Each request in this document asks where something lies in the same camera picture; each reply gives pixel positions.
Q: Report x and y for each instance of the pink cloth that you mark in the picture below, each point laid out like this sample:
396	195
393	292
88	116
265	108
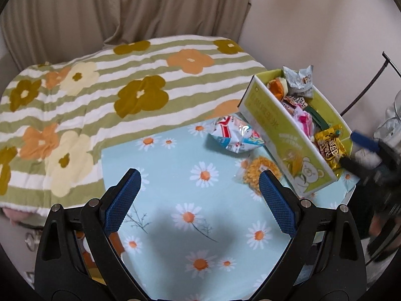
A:
14	216

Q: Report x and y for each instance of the brown snack packet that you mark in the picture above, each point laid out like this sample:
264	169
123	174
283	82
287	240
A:
291	101

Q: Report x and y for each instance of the pink strawberry snack packet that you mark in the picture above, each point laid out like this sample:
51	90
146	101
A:
302	120

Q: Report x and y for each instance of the silver snack packet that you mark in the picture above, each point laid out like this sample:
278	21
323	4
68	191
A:
297	78

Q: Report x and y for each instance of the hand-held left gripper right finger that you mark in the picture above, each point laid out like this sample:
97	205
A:
278	200

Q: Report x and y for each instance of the dark green snack packet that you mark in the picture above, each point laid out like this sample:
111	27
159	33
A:
318	117

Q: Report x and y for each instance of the orange snack packet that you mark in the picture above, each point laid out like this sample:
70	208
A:
277	89

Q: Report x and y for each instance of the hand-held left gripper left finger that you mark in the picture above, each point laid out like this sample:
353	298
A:
122	200

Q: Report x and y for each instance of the green striped flower blanket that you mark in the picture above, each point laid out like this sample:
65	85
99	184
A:
125	69

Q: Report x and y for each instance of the beige curtain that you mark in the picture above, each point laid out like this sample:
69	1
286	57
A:
125	6

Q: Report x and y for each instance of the white and red snack packet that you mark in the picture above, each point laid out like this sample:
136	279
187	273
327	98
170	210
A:
235	134

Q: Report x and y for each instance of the light blue daisy sheet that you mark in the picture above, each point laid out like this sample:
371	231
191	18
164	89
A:
194	219

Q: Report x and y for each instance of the green and white cardboard box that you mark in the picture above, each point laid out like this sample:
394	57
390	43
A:
275	116

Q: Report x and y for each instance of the black metal chair frame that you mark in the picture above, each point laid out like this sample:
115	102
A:
366	87

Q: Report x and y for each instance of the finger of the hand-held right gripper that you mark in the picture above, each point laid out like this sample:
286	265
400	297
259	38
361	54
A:
365	140
354	166

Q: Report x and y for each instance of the clear yellow puff snack packet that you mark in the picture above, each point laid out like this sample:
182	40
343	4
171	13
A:
253	172

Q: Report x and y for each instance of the clear glass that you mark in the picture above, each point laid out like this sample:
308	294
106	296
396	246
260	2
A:
391	122

